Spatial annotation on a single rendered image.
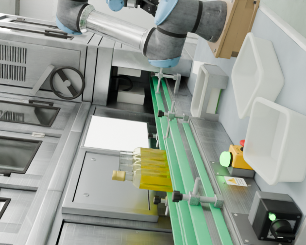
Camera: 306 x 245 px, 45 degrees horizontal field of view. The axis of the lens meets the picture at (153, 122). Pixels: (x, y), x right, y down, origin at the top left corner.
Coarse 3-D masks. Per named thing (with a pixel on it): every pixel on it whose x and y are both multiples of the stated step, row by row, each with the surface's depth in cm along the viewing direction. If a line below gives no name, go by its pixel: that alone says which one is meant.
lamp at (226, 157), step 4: (224, 152) 109; (228, 152) 109; (224, 156) 108; (228, 156) 108; (232, 156) 108; (220, 160) 110; (224, 160) 108; (228, 160) 107; (232, 160) 107; (224, 164) 108; (228, 164) 108
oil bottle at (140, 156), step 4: (136, 156) 138; (140, 156) 138; (144, 156) 139; (148, 156) 139; (152, 156) 140; (156, 156) 141; (160, 156) 141; (164, 156) 142; (132, 160) 138; (152, 160) 137; (156, 160) 137; (160, 160) 138; (164, 160) 138
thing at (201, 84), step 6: (198, 72) 163; (204, 72) 151; (198, 78) 164; (204, 78) 164; (198, 84) 165; (204, 84) 148; (198, 90) 166; (204, 90) 149; (198, 96) 167; (192, 102) 168; (198, 102) 168; (192, 108) 169; (198, 108) 169; (192, 114) 164; (198, 114) 153
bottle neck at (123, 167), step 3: (120, 165) 132; (123, 165) 132; (126, 165) 133; (129, 165) 133; (132, 165) 133; (120, 168) 132; (123, 168) 132; (126, 168) 132; (129, 168) 132; (123, 171) 133; (126, 171) 133; (129, 171) 133
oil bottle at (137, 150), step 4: (136, 148) 145; (140, 148) 145; (144, 148) 146; (148, 148) 146; (136, 152) 142; (140, 152) 142; (144, 152) 142; (148, 152) 143; (152, 152) 144; (156, 152) 144; (160, 152) 145; (164, 152) 145; (132, 156) 143
